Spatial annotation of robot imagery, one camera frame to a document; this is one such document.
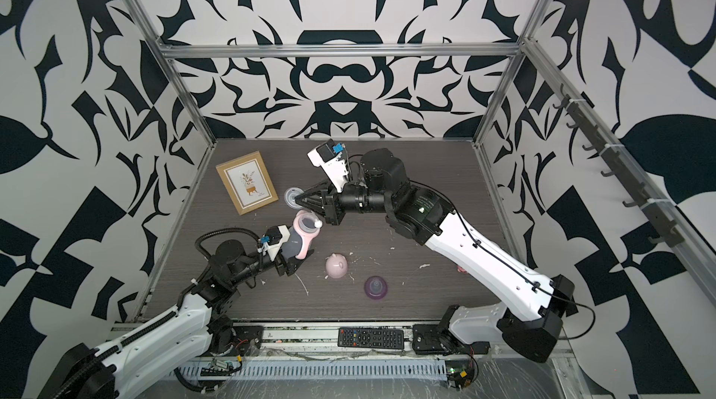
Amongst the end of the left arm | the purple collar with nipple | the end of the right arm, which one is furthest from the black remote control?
the end of the right arm

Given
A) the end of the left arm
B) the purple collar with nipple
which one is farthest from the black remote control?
the end of the left arm

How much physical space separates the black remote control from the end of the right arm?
1.38 feet

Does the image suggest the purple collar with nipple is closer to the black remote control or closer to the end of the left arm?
the black remote control

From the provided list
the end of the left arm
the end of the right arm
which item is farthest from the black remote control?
the end of the right arm

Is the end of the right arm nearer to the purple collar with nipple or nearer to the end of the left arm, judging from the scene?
the end of the left arm

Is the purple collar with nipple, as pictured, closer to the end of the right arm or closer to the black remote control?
the black remote control

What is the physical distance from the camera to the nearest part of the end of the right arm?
0.50 meters

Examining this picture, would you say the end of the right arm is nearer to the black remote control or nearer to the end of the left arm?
the end of the left arm

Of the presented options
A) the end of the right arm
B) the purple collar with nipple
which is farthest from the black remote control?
the end of the right arm

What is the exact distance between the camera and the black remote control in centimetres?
74
